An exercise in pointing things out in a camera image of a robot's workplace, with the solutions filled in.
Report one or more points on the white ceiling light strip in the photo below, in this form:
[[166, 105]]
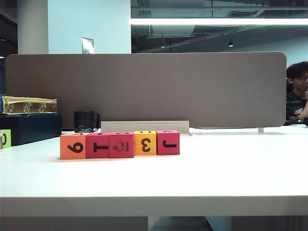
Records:
[[216, 21]]

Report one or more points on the silver wall plate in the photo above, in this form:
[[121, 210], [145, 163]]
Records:
[[87, 45]]

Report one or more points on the red foam block letter O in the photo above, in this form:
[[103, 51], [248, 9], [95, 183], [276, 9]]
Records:
[[114, 154]]

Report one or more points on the white divider bracket foot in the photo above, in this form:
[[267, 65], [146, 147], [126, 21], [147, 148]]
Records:
[[261, 130]]

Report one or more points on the black mug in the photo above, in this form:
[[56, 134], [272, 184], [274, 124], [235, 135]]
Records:
[[83, 122]]

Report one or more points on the red foam block letter A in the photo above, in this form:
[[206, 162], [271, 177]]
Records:
[[161, 150]]

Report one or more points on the black ceiling spot lamp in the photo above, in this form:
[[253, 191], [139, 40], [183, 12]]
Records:
[[231, 44]]

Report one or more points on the black chair armrest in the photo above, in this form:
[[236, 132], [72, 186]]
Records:
[[290, 122]]

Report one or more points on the grey-brown desk divider panel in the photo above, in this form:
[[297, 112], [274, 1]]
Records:
[[168, 91]]

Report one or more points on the red foam block letter L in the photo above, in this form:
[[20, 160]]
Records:
[[90, 154]]

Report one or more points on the green foam block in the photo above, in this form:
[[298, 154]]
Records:
[[8, 139]]

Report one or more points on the person in dark green shirt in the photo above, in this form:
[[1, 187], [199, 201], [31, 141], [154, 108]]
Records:
[[297, 96]]

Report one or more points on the yellow patterned box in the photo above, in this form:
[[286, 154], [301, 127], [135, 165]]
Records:
[[29, 106]]

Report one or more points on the orange foam block monkey print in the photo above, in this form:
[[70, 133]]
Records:
[[66, 152]]

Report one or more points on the dark blue case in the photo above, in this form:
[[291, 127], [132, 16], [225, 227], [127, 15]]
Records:
[[31, 127]]

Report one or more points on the yellow foam block letter H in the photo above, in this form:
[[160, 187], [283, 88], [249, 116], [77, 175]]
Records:
[[139, 150]]

